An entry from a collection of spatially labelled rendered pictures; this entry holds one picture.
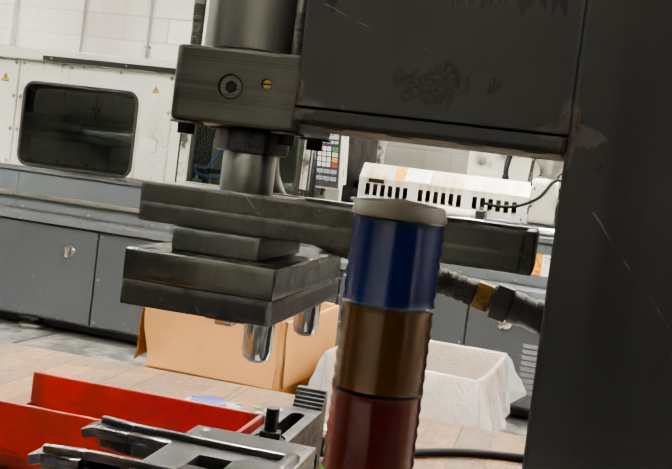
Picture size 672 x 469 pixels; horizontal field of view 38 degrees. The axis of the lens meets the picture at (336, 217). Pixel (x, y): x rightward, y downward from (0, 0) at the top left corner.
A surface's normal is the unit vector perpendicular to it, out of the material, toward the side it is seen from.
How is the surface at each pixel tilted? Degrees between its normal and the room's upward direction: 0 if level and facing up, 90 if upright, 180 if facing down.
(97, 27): 90
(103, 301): 90
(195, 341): 87
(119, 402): 90
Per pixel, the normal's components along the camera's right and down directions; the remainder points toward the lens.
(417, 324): 0.59, -0.13
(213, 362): -0.28, -0.06
